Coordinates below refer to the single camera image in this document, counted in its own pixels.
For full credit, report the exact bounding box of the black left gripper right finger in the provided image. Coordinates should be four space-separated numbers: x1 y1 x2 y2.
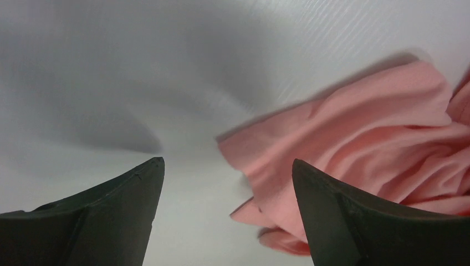
292 159 469 265

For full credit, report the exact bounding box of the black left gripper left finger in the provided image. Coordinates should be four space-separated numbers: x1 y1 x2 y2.
1 157 165 265

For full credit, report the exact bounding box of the pink t-shirt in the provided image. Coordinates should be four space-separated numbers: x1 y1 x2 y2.
218 61 469 255

